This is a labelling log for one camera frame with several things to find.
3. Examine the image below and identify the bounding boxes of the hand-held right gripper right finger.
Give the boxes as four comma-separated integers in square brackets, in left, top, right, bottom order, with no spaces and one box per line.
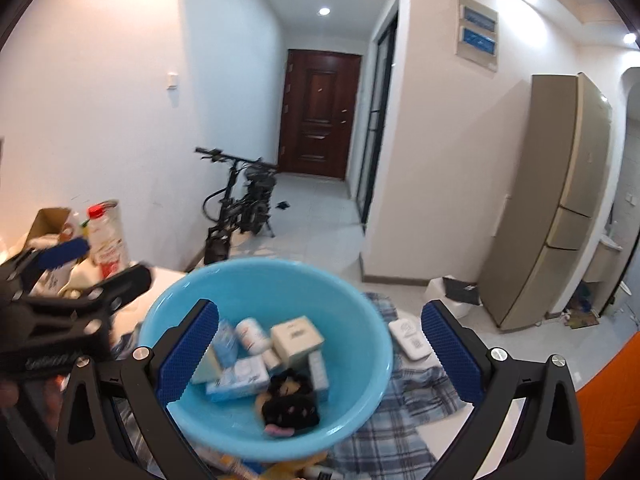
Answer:
[420,299,587,480]

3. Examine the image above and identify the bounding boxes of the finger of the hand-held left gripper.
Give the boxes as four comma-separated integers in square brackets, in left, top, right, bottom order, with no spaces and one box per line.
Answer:
[0,237,91,302]
[20,263,153,329]

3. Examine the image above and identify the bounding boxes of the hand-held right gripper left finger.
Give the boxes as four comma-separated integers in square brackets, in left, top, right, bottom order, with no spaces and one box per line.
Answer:
[54,299,221,480]

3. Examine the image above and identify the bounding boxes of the light blue plastic basin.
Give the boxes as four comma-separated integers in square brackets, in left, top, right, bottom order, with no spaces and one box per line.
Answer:
[137,259,394,462]

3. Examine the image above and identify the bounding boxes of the crumpled wrappers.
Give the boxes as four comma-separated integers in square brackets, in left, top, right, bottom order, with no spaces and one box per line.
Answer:
[30,257,101,301]

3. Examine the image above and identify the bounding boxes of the cream box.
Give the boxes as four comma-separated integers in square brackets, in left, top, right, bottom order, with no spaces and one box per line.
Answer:
[192,345,223,386]

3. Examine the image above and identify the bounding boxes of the cardboard box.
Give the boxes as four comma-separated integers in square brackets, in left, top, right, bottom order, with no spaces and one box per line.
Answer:
[25,207,83,261]

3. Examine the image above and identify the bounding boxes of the light blue packet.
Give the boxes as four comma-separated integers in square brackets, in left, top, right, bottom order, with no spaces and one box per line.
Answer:
[215,320,239,368]

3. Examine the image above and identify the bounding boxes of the red capped milk bottle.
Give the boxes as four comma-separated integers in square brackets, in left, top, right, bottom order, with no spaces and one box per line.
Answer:
[86,205,126,278]

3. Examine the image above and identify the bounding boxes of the white flat device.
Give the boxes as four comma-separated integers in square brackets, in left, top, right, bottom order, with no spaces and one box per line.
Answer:
[389,317,435,362]

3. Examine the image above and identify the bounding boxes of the white bin with black bag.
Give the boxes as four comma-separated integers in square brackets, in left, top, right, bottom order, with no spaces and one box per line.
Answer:
[425,276,483,318]

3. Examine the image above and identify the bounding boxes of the white medicine bottle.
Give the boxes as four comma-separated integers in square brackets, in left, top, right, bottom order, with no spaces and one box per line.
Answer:
[235,317,272,356]

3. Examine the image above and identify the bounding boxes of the metal can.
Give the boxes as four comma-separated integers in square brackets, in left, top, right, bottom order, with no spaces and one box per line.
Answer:
[97,200,125,261]

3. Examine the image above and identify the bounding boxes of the blue plaid cloth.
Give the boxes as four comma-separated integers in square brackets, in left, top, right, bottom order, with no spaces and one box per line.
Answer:
[112,292,478,480]

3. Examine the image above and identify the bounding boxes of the white square box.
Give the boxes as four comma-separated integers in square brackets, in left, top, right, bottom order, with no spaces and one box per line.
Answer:
[270,315,325,367]

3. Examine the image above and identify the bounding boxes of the black plush hair clip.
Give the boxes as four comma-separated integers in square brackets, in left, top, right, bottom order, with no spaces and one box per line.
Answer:
[255,367,321,438]

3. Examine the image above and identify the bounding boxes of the narrow white and blue box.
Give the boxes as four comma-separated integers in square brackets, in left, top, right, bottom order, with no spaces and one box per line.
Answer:
[307,350,330,403]

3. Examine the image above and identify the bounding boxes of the cardboard scraps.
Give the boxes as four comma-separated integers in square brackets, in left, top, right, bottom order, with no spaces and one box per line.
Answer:
[560,305,601,331]

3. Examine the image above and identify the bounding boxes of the black electric bike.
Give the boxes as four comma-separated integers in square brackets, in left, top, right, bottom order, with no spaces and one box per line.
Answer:
[195,147,280,266]

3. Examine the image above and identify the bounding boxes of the yellow soft item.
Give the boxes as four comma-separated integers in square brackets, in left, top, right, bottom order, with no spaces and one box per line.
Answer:
[270,452,328,480]

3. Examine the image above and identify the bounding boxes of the orange padded panel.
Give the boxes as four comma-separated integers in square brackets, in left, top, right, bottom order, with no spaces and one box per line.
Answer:
[575,330,640,480]

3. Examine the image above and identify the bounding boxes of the white washbasin cabinet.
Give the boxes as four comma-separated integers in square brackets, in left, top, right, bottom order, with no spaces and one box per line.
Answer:
[582,232,623,283]

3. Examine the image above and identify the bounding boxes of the beige refrigerator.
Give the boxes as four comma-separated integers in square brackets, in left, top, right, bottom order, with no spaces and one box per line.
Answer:
[479,74,613,332]

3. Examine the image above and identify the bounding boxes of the black framed glass door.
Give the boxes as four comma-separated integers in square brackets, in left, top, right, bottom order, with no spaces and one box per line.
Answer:
[356,10,399,226]

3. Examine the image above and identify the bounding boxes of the dark brown entrance door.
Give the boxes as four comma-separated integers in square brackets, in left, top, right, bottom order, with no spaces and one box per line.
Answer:
[277,49,362,180]

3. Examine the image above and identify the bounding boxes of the wall electrical panel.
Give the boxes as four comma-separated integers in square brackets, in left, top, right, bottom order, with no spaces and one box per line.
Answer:
[456,0,500,72]

